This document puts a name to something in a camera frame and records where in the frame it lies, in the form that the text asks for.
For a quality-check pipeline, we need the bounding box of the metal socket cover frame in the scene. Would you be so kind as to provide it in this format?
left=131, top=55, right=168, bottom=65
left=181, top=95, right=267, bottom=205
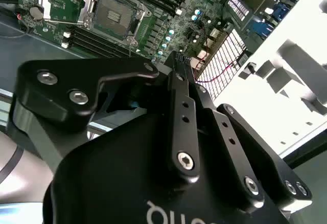
left=40, top=0, right=100, bottom=30

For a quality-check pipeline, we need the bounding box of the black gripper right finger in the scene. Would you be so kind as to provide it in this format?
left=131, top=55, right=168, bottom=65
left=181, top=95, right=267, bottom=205
left=183, top=57, right=313, bottom=214

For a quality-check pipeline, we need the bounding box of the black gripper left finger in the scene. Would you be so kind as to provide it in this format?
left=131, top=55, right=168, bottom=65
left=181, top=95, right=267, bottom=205
left=14, top=51, right=202, bottom=184

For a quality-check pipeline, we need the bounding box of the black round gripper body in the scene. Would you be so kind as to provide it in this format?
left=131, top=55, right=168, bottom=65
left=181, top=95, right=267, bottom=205
left=42, top=110, right=293, bottom=224

